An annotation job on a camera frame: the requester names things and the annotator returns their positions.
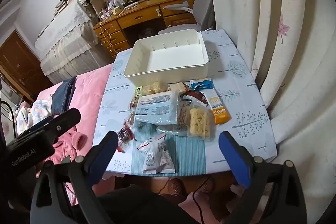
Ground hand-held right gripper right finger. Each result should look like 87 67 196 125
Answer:
219 131 307 224

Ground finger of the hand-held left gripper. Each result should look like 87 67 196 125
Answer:
31 108 81 146

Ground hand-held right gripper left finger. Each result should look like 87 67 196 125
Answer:
30 131 118 224

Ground yellow noodle snack packet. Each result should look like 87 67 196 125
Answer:
188 106 214 141

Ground orange oat bar packet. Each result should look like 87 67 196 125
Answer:
207 91 232 126

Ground white red-edged snack packet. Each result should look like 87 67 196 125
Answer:
157 147 176 174
136 133 168 174

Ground clear labelled snack packet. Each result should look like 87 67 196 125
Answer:
157 99 191 136

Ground large white blue snack packet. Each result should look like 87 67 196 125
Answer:
133 90 181 128

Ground white plastic storage bin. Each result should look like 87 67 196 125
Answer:
124 29 210 84

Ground pink fleece garment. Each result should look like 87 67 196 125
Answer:
52 130 88 159

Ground blue denim jeans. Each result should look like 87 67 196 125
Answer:
51 76 77 116

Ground pink blanket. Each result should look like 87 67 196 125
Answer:
37 64 126 206

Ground floral printed quilt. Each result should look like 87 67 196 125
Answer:
8 99 53 135

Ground brown patterned slipper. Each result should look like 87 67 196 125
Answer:
196 176 216 194
167 178 187 197

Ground person's dark pants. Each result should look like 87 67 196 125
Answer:
66 187 189 224

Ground tree print tablecloth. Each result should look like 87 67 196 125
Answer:
92 29 278 178

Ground brown snack packet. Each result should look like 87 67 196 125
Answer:
182 84 209 106

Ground brown wooden door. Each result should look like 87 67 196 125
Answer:
0 30 53 104

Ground lace covered cabinet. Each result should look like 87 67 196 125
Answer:
35 0 104 84

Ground pale yellow puffed snack packet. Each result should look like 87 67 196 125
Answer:
142 81 168 96

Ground white cracker packet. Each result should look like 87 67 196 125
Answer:
167 82 187 95

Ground stack of books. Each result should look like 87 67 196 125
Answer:
54 0 70 16

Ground white floral curtain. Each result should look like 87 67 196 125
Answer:
181 0 336 188

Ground wooden desk with drawers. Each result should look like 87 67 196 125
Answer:
93 0 197 59

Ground white office chair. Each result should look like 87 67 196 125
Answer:
157 0 218 35

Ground thin black cable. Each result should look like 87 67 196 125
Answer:
193 191 208 224

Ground white charger cables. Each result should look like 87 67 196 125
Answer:
98 7 118 56

